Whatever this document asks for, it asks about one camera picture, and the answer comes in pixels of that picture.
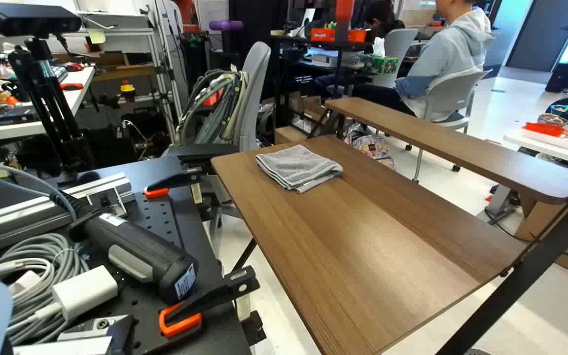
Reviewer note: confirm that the white power adapter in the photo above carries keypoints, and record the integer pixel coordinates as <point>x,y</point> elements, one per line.
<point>84,292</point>

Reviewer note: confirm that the grey towel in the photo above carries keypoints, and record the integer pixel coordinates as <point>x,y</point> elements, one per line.
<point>298,167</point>

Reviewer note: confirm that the white chair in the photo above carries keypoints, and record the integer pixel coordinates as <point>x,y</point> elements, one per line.
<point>398,44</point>

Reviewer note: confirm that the camera on tripod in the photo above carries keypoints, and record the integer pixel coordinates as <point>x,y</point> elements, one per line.
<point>50,108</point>

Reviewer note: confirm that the metal shelf rack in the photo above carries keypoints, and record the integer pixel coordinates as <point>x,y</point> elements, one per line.
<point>158,74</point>

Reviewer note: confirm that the metal bracket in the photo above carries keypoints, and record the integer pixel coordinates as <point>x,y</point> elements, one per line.
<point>91,335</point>

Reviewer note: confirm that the orange tray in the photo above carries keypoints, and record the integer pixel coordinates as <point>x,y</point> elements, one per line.
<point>543,129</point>

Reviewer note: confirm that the person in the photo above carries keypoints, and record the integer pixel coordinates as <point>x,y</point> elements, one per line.
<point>454,54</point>
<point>381,17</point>

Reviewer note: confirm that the aluminium rail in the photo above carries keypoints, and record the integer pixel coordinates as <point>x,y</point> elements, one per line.
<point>22,217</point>

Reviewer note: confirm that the colourful bag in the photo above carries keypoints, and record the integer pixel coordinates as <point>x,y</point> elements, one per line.
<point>370,145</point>

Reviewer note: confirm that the orange box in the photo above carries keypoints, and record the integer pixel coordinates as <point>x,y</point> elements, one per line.
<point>328,35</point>

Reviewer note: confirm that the grey office chair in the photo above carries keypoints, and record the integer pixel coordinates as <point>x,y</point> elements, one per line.
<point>253,98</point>

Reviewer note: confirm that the black orange clamp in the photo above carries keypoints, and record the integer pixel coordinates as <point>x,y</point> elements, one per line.
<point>175,181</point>
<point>205,298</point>

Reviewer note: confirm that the dark door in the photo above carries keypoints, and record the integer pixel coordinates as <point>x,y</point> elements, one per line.
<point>543,34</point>

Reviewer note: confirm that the white table with clutter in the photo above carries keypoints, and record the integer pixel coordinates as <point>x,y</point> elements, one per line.
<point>13,129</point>

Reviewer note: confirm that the green tissue box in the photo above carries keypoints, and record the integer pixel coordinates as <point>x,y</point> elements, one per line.
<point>380,63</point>

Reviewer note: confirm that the black box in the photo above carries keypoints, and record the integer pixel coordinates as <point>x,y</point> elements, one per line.
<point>560,76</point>

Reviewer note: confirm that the grey green backpack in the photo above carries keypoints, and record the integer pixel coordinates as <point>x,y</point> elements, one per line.
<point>217,111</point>

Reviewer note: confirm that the purple foam roller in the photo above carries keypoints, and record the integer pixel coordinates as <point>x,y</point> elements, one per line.
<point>226,25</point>

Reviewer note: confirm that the small cardboard box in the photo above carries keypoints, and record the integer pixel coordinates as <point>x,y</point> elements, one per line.
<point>289,134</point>

